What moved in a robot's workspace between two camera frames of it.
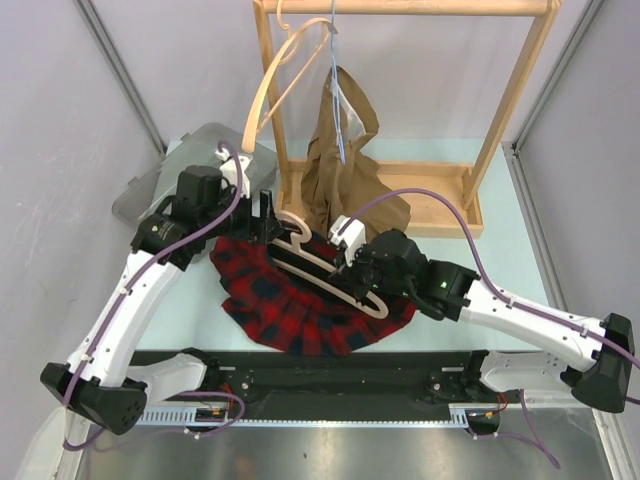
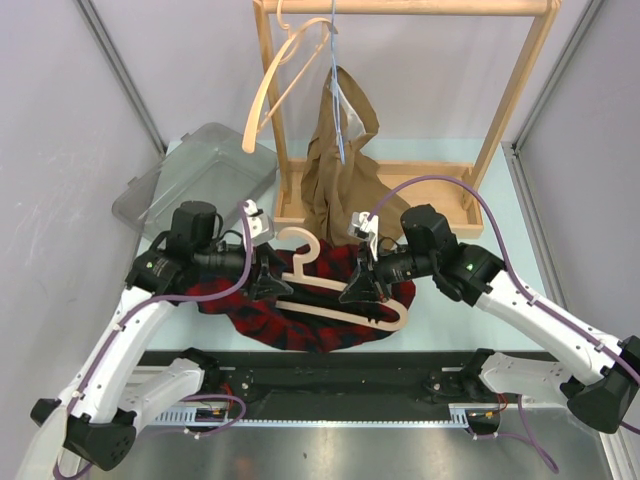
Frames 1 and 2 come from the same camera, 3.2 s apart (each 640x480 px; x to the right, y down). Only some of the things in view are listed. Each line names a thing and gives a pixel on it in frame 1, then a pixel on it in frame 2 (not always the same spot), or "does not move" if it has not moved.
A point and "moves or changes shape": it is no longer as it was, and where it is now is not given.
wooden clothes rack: (439, 204) does not move
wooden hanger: (248, 144) does not move
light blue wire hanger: (335, 77) does not move
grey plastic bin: (196, 148) does not move
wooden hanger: (369, 303) to (380, 323)
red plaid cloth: (294, 313) moves or changes shape
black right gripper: (349, 274) to (364, 286)
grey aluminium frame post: (522, 122) does not move
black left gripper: (254, 228) to (266, 282)
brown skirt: (338, 181) does not move
